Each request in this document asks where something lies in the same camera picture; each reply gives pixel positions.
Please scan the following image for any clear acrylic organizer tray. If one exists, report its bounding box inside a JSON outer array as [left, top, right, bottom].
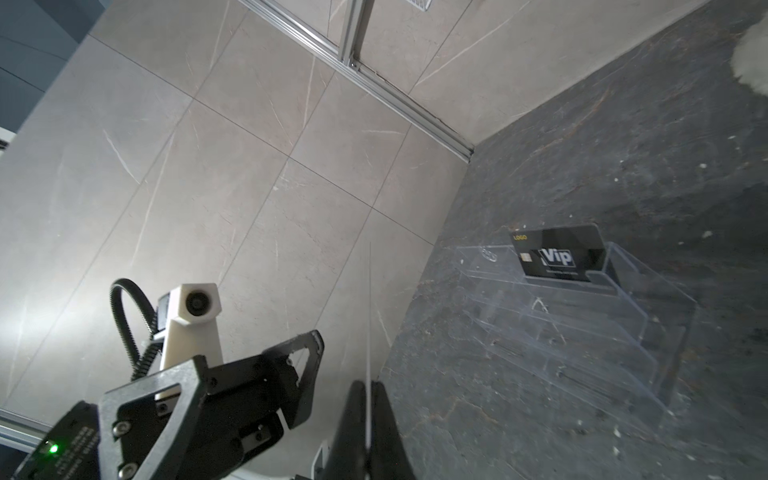
[[453, 244, 699, 432]]

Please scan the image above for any white teddy bear orange shirt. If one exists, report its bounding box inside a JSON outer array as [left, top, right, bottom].
[[730, 16, 768, 96]]

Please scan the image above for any black VIP credit card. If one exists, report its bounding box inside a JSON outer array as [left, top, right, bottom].
[[510, 223, 607, 282]]

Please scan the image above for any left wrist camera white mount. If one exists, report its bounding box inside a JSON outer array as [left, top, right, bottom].
[[155, 283, 223, 370]]

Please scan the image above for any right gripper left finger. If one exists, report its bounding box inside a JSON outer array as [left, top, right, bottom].
[[320, 380, 368, 480]]

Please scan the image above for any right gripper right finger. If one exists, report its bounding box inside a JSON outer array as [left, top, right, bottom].
[[368, 381, 416, 480]]

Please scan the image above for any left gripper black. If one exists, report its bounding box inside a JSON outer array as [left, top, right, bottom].
[[98, 330, 325, 479]]

